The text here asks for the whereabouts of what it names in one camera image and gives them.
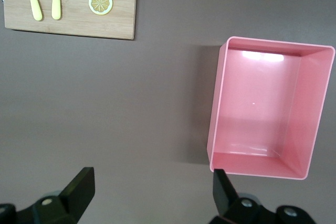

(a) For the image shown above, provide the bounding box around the wooden cutting board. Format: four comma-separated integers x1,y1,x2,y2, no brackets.
4,0,138,40

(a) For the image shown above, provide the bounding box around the pink plastic bin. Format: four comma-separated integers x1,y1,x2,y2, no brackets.
206,36,336,180

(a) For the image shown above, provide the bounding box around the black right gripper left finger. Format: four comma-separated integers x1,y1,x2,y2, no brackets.
0,166,95,224

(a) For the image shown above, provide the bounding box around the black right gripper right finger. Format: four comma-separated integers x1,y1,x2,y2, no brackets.
209,168,316,224

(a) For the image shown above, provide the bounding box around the yellow lemon slice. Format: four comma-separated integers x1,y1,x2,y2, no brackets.
88,0,114,16

